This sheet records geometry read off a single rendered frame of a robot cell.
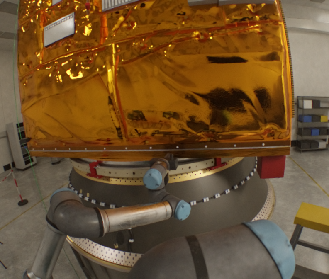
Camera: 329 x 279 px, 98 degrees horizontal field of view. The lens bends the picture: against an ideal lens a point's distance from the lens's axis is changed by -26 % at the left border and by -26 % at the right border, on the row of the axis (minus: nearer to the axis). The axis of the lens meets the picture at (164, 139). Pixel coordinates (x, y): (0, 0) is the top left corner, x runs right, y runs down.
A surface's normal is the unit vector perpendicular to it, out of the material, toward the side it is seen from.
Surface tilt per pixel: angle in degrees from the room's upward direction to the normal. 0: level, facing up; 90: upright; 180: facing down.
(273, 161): 90
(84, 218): 45
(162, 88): 90
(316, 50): 90
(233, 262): 35
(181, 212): 90
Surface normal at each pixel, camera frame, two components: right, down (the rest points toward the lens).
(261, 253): -0.02, -0.67
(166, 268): -0.40, -0.71
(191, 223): 0.11, -0.27
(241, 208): 0.42, -0.33
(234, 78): -0.27, 0.21
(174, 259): -0.30, -0.85
